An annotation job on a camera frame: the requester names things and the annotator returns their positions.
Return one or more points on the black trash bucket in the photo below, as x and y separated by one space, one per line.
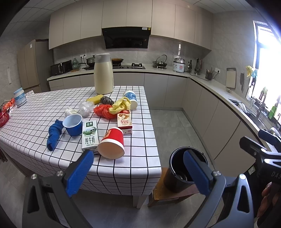
177 177

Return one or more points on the red plastic bag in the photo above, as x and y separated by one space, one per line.
103 111

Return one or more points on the dark bottle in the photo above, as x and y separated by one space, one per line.
189 67

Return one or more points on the white cutting board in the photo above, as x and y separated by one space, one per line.
231 78

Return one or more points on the white rice cooker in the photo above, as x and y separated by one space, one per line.
178 65

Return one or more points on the black range hood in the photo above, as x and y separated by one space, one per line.
126 37

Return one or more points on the blue plastic cup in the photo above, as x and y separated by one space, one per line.
73 124

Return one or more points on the wok pan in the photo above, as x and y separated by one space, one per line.
117 61

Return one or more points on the wooden stool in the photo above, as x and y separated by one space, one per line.
161 195

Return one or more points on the hanging cleaver knife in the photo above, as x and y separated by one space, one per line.
242 81

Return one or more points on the kettle on burner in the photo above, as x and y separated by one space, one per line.
160 62

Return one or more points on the utensil holder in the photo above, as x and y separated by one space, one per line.
209 74

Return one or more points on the blue white paper cup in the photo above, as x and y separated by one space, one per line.
133 99

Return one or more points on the gas stove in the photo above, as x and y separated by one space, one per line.
120 66

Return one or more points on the black microwave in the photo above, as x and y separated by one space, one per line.
61 68

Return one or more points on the yellow sponge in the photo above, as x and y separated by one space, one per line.
95 100

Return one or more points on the person right hand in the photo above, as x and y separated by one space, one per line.
265 202

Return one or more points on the steel wool scrubber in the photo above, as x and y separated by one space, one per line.
106 100

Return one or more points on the blue cloth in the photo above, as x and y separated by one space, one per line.
55 131

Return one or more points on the cream thermos jug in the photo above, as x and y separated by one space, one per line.
103 74

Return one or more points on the refrigerator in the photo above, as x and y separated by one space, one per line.
34 62

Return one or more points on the sink faucet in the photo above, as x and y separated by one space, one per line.
261 107

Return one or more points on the white tissue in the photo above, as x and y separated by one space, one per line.
69 111

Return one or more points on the red paper cup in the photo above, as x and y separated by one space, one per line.
112 144

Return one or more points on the red basket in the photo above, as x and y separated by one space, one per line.
5 109

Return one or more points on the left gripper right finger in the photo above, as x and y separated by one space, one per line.
199 172

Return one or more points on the green milk carton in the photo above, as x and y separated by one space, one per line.
90 139

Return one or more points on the green vase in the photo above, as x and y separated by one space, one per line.
75 64

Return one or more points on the green soap bottle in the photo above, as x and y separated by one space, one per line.
272 112

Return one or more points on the black cooking pot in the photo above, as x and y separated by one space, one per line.
91 61

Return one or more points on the yellow cloth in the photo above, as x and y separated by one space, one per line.
122 104

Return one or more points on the clear plastic bag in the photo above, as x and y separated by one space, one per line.
85 108

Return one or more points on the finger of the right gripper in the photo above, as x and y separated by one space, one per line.
268 137
252 147

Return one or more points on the red white drink carton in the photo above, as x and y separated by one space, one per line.
125 122

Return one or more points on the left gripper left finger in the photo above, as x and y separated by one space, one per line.
77 171

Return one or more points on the white blue jar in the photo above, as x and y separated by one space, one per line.
20 97

